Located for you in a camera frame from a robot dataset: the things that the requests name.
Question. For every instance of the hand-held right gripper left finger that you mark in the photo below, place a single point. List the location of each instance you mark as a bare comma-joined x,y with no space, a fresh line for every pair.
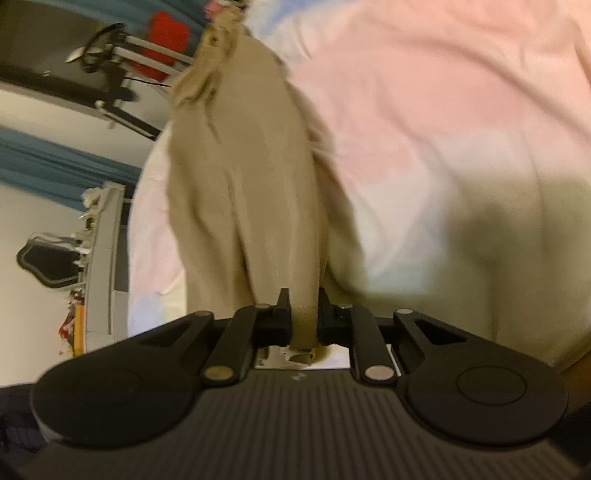
282,318

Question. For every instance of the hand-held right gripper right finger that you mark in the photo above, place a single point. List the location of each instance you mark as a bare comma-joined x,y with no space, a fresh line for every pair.
328,318

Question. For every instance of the beige sweatshirt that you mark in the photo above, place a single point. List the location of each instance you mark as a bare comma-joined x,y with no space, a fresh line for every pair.
249,194

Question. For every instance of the grey shelf unit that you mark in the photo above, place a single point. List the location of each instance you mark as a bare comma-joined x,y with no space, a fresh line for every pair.
104,277

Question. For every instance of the orange red clutter pile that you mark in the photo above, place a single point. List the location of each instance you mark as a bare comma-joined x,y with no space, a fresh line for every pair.
74,327

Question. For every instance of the pastel pink blue blanket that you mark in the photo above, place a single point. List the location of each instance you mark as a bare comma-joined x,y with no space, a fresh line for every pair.
438,138

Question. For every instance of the white crumpled item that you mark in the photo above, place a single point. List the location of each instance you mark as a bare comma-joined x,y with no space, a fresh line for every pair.
92,198

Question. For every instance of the black framed mirror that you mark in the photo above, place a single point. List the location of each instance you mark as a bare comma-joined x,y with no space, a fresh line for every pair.
48,263

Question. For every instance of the teal curtain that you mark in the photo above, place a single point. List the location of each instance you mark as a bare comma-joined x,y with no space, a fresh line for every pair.
60,170
196,11

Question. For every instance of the person's dark clothing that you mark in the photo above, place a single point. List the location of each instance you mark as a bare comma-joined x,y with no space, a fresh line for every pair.
16,420

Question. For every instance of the metal folding rack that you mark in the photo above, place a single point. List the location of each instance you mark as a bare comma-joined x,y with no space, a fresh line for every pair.
143,60

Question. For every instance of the red cloth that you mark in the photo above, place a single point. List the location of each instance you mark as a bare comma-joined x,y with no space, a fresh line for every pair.
164,41

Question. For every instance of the black door frame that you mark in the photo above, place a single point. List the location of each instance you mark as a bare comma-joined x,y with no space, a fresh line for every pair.
41,74

